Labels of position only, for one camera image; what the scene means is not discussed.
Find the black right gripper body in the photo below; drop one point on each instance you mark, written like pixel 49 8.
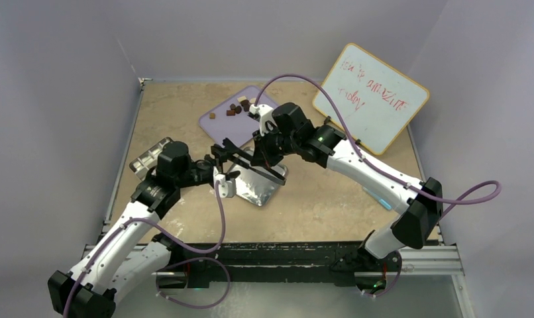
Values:
pixel 275 146

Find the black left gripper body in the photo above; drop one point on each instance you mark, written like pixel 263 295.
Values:
pixel 202 172

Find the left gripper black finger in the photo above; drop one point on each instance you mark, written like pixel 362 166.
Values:
pixel 228 149
pixel 254 169

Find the pink divided chocolate tin box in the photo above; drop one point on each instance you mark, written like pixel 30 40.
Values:
pixel 148 159

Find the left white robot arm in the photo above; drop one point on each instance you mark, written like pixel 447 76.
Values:
pixel 136 245

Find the lavender plastic tray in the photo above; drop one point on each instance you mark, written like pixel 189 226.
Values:
pixel 238 128

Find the silver square tin lid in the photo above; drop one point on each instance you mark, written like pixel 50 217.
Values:
pixel 253 187

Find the yellow framed whiteboard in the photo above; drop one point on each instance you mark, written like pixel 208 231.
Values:
pixel 376 101

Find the light blue marker pen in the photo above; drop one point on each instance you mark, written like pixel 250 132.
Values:
pixel 381 201

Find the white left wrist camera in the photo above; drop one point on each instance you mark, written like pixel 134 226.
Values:
pixel 225 183

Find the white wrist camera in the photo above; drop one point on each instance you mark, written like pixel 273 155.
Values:
pixel 263 114
pixel 225 183

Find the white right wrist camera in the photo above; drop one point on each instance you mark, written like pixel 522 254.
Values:
pixel 263 114

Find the aluminium frame rail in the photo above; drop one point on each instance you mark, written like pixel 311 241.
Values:
pixel 276 262

